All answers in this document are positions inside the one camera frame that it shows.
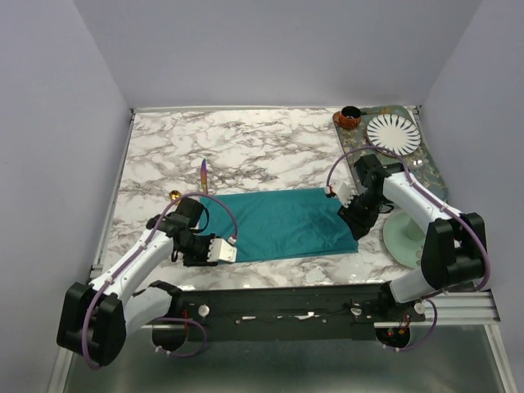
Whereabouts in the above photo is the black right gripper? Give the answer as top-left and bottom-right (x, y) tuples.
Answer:
(337, 190), (387, 241)

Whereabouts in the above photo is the teal cloth napkin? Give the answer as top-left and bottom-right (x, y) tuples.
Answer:
(217, 188), (359, 263)

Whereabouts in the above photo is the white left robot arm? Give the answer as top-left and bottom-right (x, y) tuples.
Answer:
(56, 192), (236, 370)

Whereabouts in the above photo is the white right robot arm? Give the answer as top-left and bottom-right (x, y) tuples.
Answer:
(325, 154), (490, 321)

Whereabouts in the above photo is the mint green floral plate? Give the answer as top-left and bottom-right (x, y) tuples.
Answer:
(382, 211), (425, 269)

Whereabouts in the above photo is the gold spoon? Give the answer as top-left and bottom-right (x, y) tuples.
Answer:
(169, 190), (182, 201)

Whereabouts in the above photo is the iridescent rainbow knife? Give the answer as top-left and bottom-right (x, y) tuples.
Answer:
(200, 159), (209, 194)

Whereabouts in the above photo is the dark floral placemat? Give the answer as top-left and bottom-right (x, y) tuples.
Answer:
(333, 105), (450, 201)

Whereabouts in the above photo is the white striped plate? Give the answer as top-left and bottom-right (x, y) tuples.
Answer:
(366, 114), (422, 156)

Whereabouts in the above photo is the orange black cup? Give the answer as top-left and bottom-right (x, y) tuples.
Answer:
(332, 106), (362, 129)

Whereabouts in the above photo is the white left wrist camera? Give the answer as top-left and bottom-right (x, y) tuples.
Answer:
(207, 238), (237, 264)

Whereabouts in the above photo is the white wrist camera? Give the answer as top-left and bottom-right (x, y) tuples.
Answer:
(324, 182), (358, 208)
(207, 238), (237, 264)

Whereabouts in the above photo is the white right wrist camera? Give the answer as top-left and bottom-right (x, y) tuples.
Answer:
(324, 182), (358, 208)

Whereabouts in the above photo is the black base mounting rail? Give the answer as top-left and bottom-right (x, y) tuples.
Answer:
(162, 284), (425, 341)

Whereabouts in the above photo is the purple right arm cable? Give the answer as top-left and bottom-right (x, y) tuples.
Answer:
(326, 146), (492, 352)

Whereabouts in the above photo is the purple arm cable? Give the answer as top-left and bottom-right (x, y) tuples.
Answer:
(81, 192), (240, 372)
(326, 146), (492, 352)

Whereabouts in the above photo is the aluminium frame rail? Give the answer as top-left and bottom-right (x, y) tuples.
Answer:
(424, 291), (500, 326)

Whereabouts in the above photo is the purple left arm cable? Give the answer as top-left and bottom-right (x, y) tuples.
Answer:
(81, 192), (240, 372)

